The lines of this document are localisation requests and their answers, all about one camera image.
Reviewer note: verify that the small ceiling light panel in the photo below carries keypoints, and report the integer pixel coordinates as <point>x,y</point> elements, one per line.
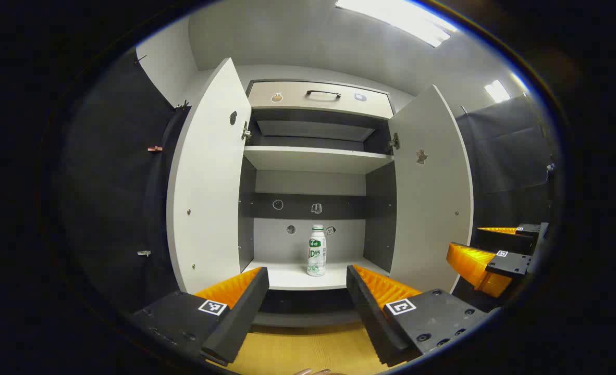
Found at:
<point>497,91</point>

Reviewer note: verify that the black clip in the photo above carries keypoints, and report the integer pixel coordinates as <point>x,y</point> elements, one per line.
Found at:
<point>183,105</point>
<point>140,59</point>

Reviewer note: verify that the white cabinet shelf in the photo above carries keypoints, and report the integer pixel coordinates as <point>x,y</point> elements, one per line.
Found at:
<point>313,159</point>

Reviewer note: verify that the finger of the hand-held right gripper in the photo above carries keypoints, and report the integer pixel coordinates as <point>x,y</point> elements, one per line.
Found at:
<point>511,242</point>
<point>508,264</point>

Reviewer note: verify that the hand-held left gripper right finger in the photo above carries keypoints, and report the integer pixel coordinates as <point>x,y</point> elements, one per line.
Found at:
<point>370,317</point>

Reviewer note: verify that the white and grey cabinet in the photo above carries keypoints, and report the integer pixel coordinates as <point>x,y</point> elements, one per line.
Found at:
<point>276,245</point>

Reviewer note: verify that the black backdrop cloth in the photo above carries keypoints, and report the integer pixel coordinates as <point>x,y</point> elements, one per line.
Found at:
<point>110,208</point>
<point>501,156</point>

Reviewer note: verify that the white plastic bottle green label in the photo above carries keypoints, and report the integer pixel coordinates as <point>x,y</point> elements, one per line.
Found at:
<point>316,255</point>

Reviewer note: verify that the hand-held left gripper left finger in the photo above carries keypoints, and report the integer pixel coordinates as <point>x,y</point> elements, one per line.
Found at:
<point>245,317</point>

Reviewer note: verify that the long ceiling light panel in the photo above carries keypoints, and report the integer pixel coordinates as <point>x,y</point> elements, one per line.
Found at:
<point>396,18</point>

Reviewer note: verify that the white cabinet door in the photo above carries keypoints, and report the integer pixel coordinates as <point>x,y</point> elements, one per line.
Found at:
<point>428,208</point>
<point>209,182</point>

